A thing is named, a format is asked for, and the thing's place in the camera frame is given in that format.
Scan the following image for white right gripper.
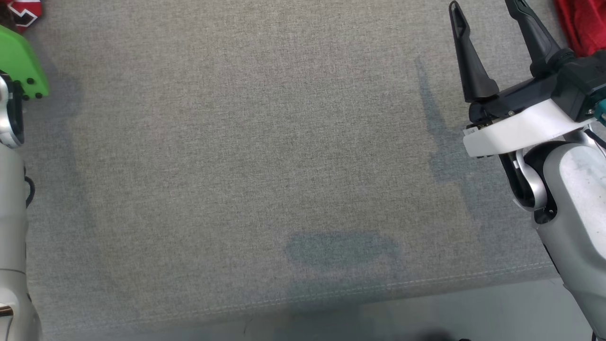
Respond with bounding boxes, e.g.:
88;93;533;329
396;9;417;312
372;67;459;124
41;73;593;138
448;0;598;159

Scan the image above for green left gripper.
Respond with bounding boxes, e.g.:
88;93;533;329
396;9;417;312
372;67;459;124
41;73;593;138
0;24;50;101

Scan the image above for red jersey with white sleeves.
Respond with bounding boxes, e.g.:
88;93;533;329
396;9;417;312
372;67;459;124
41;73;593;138
0;0;44;34

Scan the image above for red shorts with white stripe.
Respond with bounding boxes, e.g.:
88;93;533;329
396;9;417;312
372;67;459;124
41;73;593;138
553;0;606;58

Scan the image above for grey fabric sofa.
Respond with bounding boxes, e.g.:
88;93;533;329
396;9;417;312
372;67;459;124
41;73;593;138
0;0;606;339

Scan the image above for black right cable teal plug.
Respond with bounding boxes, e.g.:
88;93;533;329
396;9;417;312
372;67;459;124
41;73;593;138
586;97;606;152

